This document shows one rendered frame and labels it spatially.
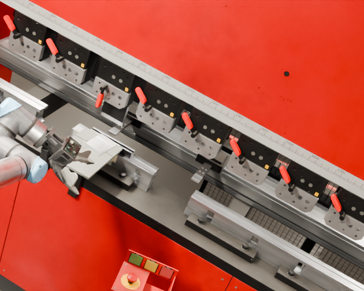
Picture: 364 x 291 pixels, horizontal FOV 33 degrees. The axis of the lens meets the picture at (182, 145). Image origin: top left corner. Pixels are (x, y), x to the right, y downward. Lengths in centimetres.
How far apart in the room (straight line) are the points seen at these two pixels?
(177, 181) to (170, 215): 169
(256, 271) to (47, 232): 93
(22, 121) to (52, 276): 115
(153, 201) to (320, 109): 80
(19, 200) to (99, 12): 92
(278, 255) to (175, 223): 42
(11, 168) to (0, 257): 132
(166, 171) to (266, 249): 186
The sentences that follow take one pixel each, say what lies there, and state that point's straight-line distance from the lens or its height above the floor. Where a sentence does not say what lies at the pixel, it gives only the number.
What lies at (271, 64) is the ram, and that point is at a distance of 211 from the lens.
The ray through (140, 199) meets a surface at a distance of 249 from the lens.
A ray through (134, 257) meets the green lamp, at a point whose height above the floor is 82.
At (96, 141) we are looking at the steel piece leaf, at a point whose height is 100.
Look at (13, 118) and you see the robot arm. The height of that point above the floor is 134.
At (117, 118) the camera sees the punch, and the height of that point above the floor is 111.
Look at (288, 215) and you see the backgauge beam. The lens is 266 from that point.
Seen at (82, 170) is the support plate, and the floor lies 100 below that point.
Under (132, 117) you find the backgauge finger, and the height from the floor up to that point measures 102.
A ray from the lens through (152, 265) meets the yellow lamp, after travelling 234.
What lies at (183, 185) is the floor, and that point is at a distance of 414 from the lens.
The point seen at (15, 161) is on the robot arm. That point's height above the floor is 131.
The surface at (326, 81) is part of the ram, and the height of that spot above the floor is 166.
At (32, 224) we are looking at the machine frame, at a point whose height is 50.
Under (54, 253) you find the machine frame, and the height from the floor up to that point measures 42.
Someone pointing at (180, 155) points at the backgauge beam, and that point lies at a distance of 270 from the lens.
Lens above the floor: 244
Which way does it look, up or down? 33 degrees down
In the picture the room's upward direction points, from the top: 23 degrees clockwise
